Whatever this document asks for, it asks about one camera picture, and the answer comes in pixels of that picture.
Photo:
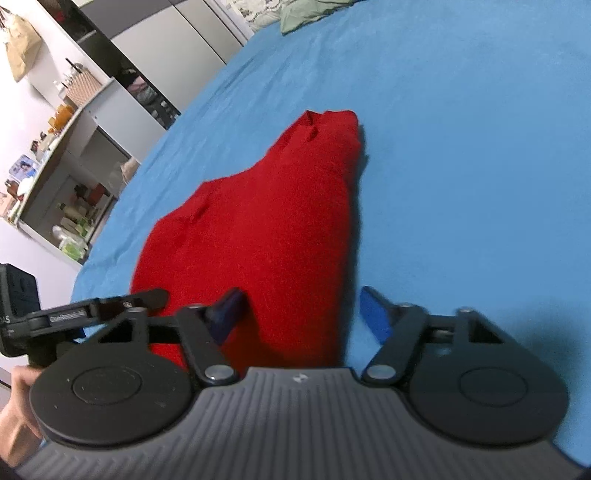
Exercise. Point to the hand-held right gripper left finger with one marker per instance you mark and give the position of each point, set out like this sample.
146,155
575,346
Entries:
228,314

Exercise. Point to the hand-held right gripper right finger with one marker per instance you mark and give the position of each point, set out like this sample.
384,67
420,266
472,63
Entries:
374,314

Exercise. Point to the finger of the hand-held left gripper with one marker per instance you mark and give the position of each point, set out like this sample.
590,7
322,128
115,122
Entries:
69,314

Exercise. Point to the red knit sweater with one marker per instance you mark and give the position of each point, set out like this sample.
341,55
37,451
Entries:
258,221

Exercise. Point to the person's left forearm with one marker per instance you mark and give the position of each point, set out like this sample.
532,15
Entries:
16,438

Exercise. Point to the person's left hand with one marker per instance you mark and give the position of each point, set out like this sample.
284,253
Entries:
21,387

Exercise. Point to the cluster of toiletry bottles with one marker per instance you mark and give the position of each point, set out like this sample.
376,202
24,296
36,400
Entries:
76,217

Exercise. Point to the blue patterned box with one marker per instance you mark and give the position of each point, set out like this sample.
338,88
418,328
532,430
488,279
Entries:
21,167

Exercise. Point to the white bag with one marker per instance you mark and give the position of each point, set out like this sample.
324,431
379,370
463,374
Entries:
131,168

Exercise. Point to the orange object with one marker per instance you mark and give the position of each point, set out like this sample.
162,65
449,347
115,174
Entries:
62,115

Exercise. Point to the white desk with shelves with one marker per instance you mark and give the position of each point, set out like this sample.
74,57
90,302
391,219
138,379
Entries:
99,115

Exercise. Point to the woven basket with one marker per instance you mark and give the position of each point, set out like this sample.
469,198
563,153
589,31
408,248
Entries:
84,89

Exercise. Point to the beige tote bag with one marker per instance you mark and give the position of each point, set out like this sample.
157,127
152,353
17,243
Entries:
21,46

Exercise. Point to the white wardrobe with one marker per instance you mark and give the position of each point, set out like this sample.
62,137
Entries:
184,41

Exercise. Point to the white patterned pillow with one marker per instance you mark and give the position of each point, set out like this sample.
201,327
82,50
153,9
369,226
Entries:
258,11

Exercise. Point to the green pillow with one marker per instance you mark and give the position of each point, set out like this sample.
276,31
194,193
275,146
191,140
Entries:
314,14

